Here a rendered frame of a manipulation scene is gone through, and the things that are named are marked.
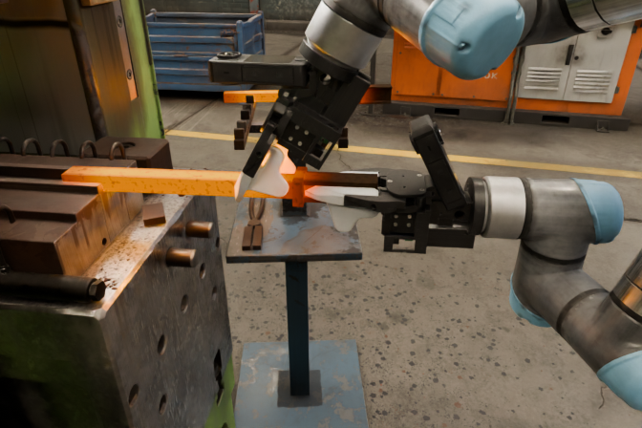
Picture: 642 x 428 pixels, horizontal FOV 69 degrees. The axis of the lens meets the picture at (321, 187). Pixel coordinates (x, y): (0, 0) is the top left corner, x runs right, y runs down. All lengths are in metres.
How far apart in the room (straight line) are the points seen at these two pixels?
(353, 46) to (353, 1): 0.04
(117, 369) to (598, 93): 3.99
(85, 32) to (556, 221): 0.76
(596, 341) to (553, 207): 0.15
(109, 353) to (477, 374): 1.35
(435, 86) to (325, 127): 3.58
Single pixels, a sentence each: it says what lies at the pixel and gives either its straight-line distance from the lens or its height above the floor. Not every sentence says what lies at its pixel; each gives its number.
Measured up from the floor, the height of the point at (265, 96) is 0.94.
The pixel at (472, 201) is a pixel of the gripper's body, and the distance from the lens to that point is 0.58.
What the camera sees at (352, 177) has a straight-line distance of 0.58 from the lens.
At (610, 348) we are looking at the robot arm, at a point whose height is 0.91.
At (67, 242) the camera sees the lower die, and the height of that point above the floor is 0.97.
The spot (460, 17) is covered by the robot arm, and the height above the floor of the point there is 1.22.
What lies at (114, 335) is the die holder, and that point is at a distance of 0.61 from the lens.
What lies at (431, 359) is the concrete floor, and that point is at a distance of 1.77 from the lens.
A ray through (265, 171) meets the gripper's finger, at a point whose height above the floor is 1.03.
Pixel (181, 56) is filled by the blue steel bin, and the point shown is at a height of 0.41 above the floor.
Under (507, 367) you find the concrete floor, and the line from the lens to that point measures 1.82.
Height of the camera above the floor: 1.27
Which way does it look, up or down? 27 degrees down
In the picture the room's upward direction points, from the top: straight up
